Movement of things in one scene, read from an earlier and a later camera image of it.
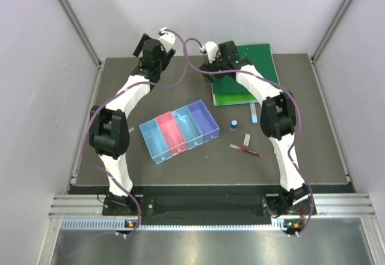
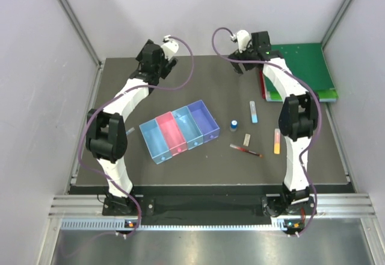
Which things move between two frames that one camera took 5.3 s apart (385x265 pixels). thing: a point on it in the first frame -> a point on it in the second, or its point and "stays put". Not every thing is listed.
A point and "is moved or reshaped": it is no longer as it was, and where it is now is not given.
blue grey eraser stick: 254,119 stays put
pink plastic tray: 172,133 stays put
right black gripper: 208,67 -> 236,68
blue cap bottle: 234,125 stays put
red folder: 212,94 is moved or reshaped
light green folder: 231,99 -> 325,96
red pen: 241,149 stays put
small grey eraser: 246,140 stays put
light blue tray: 155,141 stays put
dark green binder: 260,56 -> 307,62
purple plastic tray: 207,125 stays put
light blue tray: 189,127 stays put
